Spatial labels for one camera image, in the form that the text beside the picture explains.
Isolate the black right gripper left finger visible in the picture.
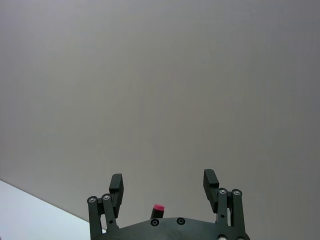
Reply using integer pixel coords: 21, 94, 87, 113
87, 173, 124, 238

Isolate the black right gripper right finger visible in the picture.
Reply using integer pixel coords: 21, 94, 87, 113
203, 169, 248, 236

